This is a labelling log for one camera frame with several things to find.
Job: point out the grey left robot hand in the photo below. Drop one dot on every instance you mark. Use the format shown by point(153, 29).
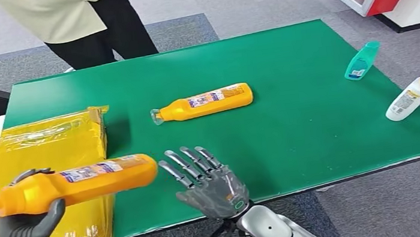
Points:
point(27, 232)

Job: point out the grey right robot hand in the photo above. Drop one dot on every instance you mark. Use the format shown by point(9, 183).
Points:
point(215, 195)

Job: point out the orange bottle with clear cap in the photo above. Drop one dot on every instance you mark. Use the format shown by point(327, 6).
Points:
point(94, 184)
point(208, 102)

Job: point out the teal plastic bottle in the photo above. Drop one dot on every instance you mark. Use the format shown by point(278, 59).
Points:
point(361, 61)

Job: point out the white bottle with yellow cap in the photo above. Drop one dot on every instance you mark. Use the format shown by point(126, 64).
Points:
point(406, 101)

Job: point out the yellow plastic wrapped box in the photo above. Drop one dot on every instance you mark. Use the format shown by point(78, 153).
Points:
point(49, 147)

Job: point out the green table mat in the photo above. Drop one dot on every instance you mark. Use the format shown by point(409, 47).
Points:
point(294, 123)

